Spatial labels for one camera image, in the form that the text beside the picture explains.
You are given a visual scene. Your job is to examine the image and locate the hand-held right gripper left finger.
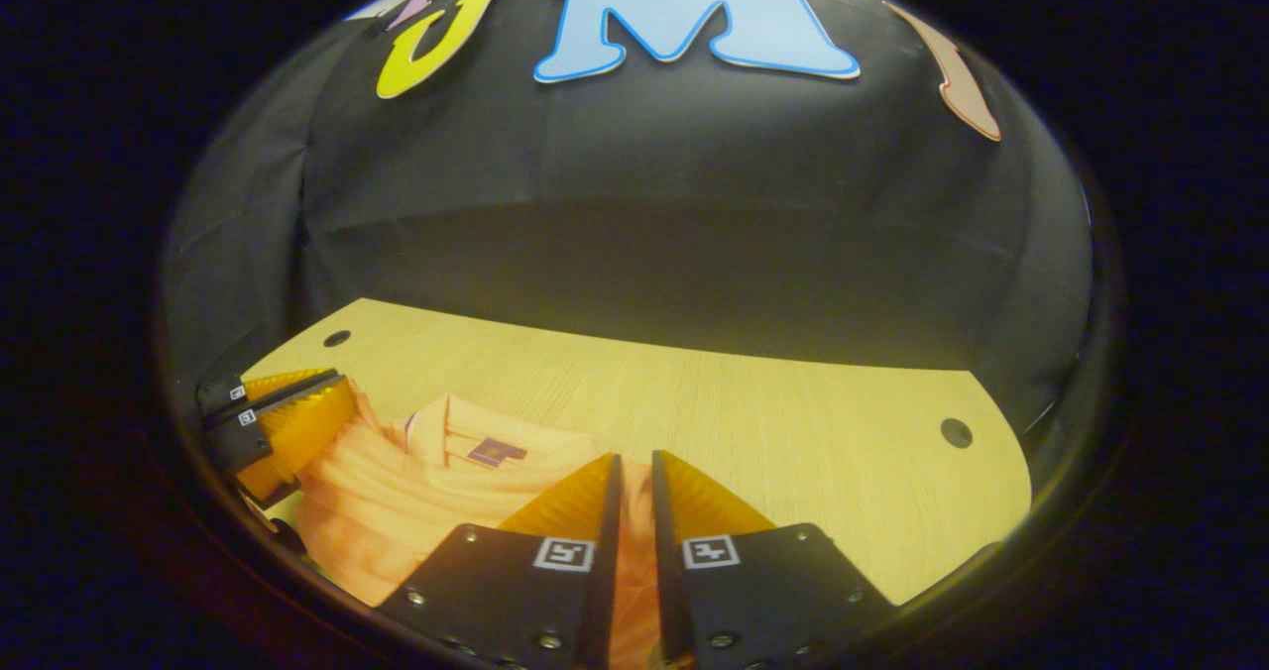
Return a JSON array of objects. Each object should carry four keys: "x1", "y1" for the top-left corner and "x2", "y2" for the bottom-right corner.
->
[{"x1": 377, "y1": 452, "x2": 624, "y2": 670}]

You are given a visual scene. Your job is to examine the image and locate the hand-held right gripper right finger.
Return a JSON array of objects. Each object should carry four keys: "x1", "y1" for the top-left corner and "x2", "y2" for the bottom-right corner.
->
[{"x1": 650, "y1": 449, "x2": 898, "y2": 670}]

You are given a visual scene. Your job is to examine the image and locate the orange T-shirt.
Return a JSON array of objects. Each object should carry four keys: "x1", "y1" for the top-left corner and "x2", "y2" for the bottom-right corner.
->
[{"x1": 292, "y1": 392, "x2": 695, "y2": 670}]

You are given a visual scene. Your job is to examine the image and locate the black backdrop cloth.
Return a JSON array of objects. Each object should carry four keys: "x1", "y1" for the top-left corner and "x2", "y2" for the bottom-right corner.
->
[{"x1": 159, "y1": 0, "x2": 1096, "y2": 433}]

